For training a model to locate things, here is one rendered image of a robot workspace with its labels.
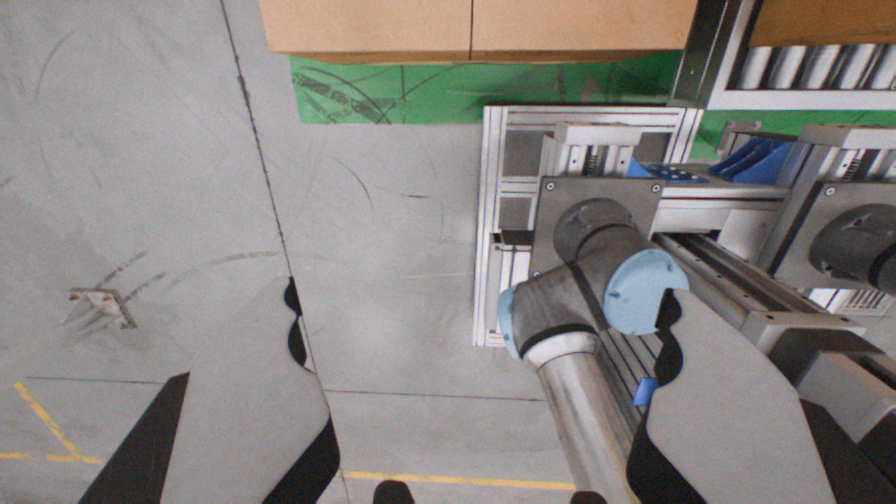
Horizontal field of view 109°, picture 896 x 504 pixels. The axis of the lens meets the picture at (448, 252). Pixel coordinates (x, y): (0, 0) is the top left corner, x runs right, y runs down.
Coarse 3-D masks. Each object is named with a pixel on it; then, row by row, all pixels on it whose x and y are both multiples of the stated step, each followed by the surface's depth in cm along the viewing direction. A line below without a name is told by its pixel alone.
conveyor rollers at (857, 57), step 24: (768, 48) 88; (792, 48) 88; (816, 48) 90; (840, 48) 87; (864, 48) 87; (888, 48) 88; (744, 72) 92; (792, 72) 90; (816, 72) 90; (840, 72) 92; (888, 72) 89
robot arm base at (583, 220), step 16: (576, 208) 59; (592, 208) 57; (608, 208) 56; (624, 208) 58; (560, 224) 60; (576, 224) 57; (592, 224) 55; (608, 224) 53; (624, 224) 53; (560, 240) 60; (576, 240) 56; (560, 256) 63; (576, 256) 55
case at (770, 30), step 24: (768, 0) 82; (792, 0) 76; (816, 0) 70; (840, 0) 66; (864, 0) 62; (888, 0) 58; (768, 24) 82; (792, 24) 76; (816, 24) 70; (840, 24) 66; (864, 24) 62; (888, 24) 58
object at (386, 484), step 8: (384, 480) 5; (392, 480) 5; (376, 488) 5; (384, 488) 5; (392, 488) 5; (400, 488) 5; (408, 488) 5; (376, 496) 5; (384, 496) 5; (392, 496) 5; (400, 496) 5; (408, 496) 5; (576, 496) 5; (584, 496) 5; (592, 496) 5; (600, 496) 5
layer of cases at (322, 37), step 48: (288, 0) 89; (336, 0) 88; (384, 0) 88; (432, 0) 87; (480, 0) 86; (528, 0) 86; (576, 0) 86; (624, 0) 85; (672, 0) 85; (288, 48) 94; (336, 48) 93; (384, 48) 93; (432, 48) 92; (480, 48) 92; (528, 48) 91; (576, 48) 90; (624, 48) 90; (672, 48) 89
